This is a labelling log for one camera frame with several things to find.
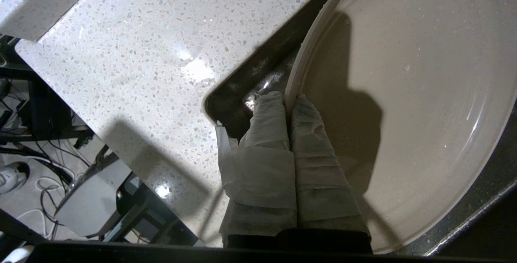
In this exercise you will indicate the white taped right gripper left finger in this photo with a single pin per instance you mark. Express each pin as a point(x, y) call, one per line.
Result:
point(262, 166)

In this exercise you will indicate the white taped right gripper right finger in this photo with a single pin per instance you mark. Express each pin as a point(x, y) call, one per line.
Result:
point(319, 174)

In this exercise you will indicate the round cream plate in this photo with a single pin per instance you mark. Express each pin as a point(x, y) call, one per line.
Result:
point(424, 93)

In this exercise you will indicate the stainless steel sink basin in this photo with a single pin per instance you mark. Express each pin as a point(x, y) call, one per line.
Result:
point(242, 89)

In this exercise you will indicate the grey metal base box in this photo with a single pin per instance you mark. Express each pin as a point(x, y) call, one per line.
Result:
point(93, 202)

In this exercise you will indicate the white shoe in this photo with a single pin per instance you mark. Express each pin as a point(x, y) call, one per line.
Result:
point(12, 178)

